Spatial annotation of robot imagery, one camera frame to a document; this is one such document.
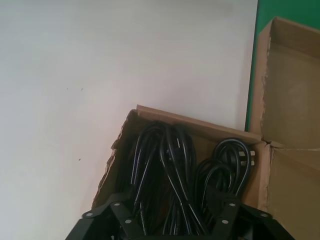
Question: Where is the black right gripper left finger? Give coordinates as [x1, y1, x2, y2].
[81, 191, 145, 237]

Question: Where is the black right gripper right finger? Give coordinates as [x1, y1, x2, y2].
[206, 193, 274, 237]

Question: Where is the black power cable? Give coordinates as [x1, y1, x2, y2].
[149, 121, 212, 237]
[117, 121, 163, 237]
[195, 137, 257, 219]

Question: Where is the cardboard box with holed flap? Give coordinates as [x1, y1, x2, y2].
[249, 15, 320, 152]

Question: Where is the worn cardboard cable box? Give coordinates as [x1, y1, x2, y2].
[91, 104, 320, 240]

